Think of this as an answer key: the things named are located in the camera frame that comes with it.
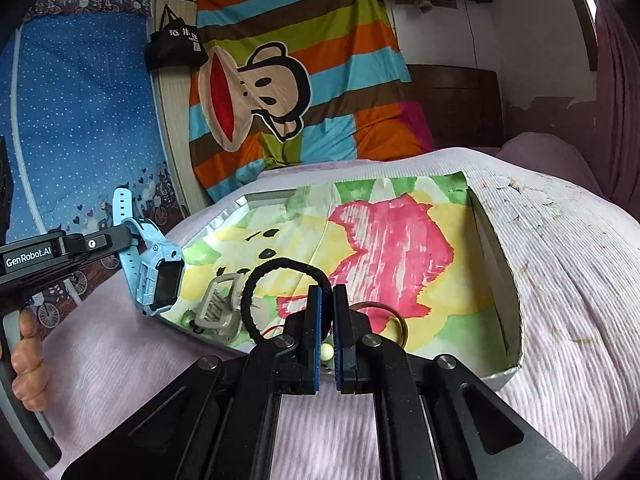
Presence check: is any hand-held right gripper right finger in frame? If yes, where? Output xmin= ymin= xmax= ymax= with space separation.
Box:
xmin=332 ymin=284 xmax=583 ymax=480

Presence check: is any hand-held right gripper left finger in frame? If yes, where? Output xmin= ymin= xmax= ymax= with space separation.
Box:
xmin=60 ymin=284 xmax=323 ymax=480

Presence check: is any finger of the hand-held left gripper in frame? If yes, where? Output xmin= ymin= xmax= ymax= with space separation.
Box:
xmin=67 ymin=224 xmax=145 ymax=268

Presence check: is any brown ring bracelet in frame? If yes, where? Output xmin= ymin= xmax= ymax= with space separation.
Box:
xmin=350 ymin=301 xmax=408 ymax=348

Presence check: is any light blue smartwatch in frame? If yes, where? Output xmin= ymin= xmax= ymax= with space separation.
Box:
xmin=110 ymin=187 xmax=186 ymax=317

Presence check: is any black hair tie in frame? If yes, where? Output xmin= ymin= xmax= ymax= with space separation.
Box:
xmin=240 ymin=257 xmax=333 ymax=346

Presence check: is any beige hair claw clip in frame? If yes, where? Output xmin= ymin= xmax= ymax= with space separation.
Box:
xmin=192 ymin=274 xmax=246 ymax=345

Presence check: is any cardboard box with colourful lining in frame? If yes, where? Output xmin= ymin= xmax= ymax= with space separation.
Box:
xmin=167 ymin=170 xmax=523 ymax=393

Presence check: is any person's left hand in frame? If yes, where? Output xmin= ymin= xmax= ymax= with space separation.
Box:
xmin=0 ymin=310 xmax=48 ymax=412

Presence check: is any blue dotted fabric wardrobe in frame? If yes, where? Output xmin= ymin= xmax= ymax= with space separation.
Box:
xmin=0 ymin=0 xmax=188 ymax=331

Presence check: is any black tote bag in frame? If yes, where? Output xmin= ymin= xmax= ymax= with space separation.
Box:
xmin=145 ymin=4 xmax=208 ymax=71

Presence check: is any dark wooden headboard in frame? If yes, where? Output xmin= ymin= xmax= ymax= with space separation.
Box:
xmin=407 ymin=64 xmax=506 ymax=153

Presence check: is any pink pillow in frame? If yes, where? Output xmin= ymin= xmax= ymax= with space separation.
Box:
xmin=500 ymin=132 xmax=621 ymax=201

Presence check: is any striped monkey print blanket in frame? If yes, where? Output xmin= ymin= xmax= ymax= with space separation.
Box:
xmin=187 ymin=0 xmax=436 ymax=206

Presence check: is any pink curtain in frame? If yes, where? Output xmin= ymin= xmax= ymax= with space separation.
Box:
xmin=592 ymin=0 xmax=640 ymax=201

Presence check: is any window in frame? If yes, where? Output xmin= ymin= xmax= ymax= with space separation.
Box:
xmin=552 ymin=0 xmax=601 ymax=73

